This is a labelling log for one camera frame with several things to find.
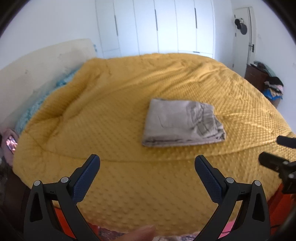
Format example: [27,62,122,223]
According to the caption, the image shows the beige grey pants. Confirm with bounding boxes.
[142,99,226,147]

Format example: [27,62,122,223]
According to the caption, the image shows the yellow dotted blanket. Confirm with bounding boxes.
[13,54,295,236]

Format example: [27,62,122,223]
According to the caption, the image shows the laundry basket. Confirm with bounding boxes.
[269,98,281,108]

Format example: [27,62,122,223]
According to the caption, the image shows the pile of clothes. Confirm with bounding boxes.
[254,61,284,100]

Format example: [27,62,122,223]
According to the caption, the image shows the dark wooden dresser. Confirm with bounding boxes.
[244,65,269,92]

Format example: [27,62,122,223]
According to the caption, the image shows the smartphone with lit screen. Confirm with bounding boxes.
[6,135,18,154]

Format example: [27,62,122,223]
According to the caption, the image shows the white wardrobe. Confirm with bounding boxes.
[95,1,214,59]

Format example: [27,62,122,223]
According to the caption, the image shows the white door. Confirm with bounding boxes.
[232,6,256,77]

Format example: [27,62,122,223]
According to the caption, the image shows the light blue fluffy pillow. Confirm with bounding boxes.
[15,68,79,135]

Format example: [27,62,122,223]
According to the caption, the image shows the black items on door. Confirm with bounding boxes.
[234,18,247,35]

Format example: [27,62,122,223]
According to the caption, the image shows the cream padded headboard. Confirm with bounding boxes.
[1,39,96,130]

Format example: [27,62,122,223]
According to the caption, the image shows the person's bare hand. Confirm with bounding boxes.
[115,225,156,241]

